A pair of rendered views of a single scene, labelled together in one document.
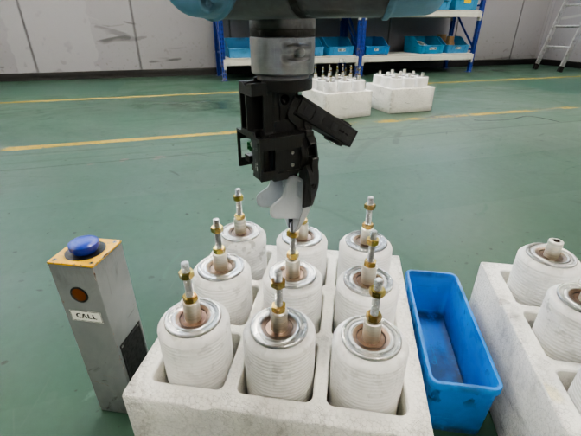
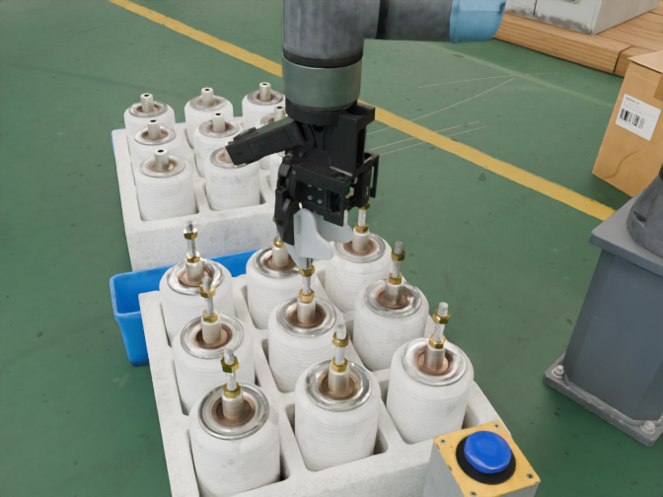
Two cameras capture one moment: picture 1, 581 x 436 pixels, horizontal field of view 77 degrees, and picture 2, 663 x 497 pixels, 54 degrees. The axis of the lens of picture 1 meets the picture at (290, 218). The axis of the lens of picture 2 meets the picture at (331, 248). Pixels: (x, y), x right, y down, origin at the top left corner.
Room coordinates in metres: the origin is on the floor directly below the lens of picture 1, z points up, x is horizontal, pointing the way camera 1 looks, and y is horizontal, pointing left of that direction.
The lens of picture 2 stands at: (0.75, 0.53, 0.80)
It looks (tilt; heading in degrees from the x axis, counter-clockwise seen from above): 36 degrees down; 240
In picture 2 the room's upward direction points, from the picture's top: 2 degrees clockwise
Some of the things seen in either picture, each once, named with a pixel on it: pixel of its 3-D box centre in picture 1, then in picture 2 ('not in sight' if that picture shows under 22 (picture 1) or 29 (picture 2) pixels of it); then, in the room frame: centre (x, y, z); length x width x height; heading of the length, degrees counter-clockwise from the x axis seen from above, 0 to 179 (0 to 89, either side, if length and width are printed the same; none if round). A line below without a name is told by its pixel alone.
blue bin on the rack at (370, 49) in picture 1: (369, 45); not in sight; (5.60, -1.09, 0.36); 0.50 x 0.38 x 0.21; 18
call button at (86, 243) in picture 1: (84, 246); (486, 455); (0.45, 0.29, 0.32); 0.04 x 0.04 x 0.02
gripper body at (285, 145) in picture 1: (277, 127); (326, 154); (0.47, 0.02, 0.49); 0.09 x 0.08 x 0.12; 120
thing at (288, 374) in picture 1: (279, 375); (387, 348); (0.36, 0.01, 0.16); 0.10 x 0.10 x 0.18
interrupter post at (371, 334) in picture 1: (372, 330); (360, 240); (0.34, -0.10, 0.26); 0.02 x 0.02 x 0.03
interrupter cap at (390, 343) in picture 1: (371, 336); (359, 247); (0.34, -0.10, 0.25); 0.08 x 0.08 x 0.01
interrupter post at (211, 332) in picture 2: (302, 230); (211, 328); (0.59, -0.02, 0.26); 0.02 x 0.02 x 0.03
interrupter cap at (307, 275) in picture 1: (292, 273); (306, 317); (0.48, 0.00, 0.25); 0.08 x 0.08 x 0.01
